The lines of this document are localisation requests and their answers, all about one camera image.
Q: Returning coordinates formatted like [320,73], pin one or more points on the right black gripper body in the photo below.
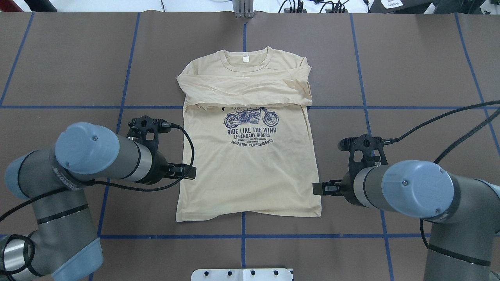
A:
[347,189]

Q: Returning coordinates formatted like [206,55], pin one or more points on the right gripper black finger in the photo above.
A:
[330,188]

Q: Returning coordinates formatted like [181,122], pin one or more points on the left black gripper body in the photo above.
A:
[160,167]

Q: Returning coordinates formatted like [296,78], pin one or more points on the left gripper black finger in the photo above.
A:
[183,171]

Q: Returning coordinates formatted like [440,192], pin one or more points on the beige long-sleeve printed shirt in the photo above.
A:
[250,136]

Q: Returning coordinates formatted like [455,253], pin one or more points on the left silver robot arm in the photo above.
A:
[66,244]

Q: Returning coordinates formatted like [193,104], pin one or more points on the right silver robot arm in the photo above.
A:
[464,212]

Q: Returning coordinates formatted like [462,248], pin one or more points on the black device with label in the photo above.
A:
[399,6]

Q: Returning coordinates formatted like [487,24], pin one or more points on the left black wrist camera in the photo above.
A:
[145,131]

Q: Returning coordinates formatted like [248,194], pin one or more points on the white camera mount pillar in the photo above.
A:
[255,274]

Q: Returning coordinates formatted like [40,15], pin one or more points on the aluminium frame post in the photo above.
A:
[243,8]

